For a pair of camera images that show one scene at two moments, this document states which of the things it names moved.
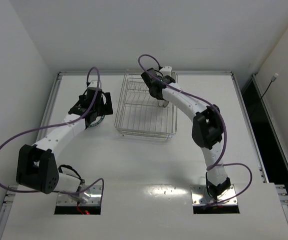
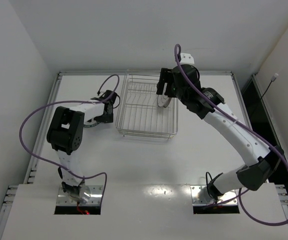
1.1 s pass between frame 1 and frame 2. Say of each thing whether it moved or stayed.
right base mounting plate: stayed
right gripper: moved
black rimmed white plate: stayed
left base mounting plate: stayed
